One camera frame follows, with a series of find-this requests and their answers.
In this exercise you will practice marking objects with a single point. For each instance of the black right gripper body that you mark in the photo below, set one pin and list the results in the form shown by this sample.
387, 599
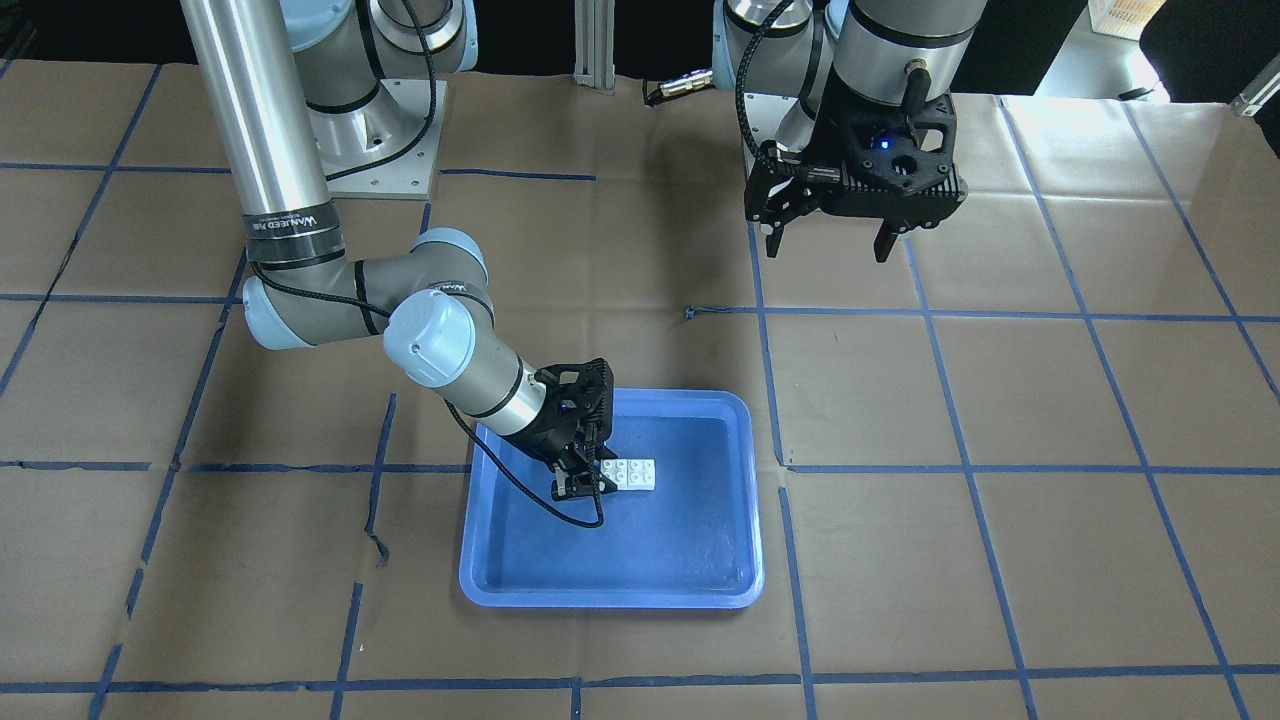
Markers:
547, 434

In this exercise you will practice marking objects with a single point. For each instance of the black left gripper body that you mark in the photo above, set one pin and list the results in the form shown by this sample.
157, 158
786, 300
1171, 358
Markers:
829, 133

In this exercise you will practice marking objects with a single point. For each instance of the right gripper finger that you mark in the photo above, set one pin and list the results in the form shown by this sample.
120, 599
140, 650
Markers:
594, 479
582, 456

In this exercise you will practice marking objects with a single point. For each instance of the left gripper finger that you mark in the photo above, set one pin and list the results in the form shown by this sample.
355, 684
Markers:
887, 236
781, 189

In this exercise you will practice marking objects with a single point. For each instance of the white building block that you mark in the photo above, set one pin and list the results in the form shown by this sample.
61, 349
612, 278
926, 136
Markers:
641, 474
617, 471

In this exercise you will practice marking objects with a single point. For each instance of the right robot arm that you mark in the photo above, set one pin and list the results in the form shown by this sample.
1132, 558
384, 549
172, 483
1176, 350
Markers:
307, 93

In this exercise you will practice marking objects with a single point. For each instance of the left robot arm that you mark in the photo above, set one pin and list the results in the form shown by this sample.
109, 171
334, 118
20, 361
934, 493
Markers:
846, 109

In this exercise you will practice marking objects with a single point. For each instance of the blue plastic tray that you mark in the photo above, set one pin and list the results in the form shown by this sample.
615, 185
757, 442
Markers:
694, 542

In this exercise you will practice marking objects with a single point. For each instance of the brown paper table cover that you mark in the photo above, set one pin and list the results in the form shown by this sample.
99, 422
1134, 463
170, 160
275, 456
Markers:
1025, 468

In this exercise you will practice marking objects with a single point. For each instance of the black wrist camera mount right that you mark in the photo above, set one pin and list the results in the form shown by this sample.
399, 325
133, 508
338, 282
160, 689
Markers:
578, 402

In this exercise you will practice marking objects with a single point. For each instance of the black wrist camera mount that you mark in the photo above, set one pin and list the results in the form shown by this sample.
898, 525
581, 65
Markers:
895, 160
578, 402

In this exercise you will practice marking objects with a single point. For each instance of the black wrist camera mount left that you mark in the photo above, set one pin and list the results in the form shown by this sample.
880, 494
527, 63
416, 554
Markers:
895, 160

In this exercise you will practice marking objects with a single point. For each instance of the aluminium frame post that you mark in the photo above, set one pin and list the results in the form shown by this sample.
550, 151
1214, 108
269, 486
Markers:
593, 66

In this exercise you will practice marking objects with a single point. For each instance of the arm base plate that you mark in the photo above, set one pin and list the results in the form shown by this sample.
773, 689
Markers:
386, 149

